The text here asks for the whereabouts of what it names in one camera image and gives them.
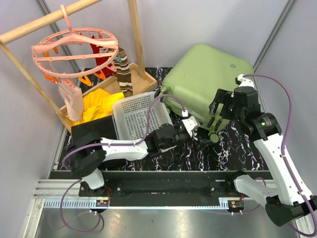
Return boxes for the green hard-shell suitcase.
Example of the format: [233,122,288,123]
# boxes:
[156,44,254,143]

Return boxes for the wooden clothes rack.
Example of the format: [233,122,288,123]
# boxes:
[0,0,158,130]

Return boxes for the yellow shorts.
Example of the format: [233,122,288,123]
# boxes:
[71,88,124,126]

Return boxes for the teal clothespin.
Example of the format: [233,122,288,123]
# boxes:
[115,55,122,63]

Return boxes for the black box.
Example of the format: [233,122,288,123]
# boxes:
[70,115,127,172]

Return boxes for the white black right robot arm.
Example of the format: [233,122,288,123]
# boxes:
[209,86,317,227]

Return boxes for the brown striped sock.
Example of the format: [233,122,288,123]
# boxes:
[113,48,133,98]

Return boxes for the aluminium frame rail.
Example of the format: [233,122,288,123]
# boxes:
[22,178,313,238]

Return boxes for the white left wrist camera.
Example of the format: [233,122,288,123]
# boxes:
[182,110,200,137]

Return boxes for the pink round clip hanger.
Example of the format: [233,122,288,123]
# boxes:
[32,5,119,83]

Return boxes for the red garment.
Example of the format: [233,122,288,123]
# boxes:
[90,44,113,77]

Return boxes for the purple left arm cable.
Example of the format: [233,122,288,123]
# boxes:
[60,94,190,233]

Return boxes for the white plastic mesh basket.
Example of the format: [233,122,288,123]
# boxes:
[112,92,172,141]

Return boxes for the pale pink garment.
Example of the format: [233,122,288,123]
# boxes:
[58,81,84,122]

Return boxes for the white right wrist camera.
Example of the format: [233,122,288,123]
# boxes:
[235,74,254,88]

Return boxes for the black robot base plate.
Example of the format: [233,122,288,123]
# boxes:
[48,170,278,209]

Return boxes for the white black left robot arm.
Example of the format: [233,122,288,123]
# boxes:
[62,119,215,196]

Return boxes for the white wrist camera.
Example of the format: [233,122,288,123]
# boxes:
[182,110,200,137]
[235,74,254,88]

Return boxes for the orange clothespin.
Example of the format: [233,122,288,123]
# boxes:
[78,75,92,86]

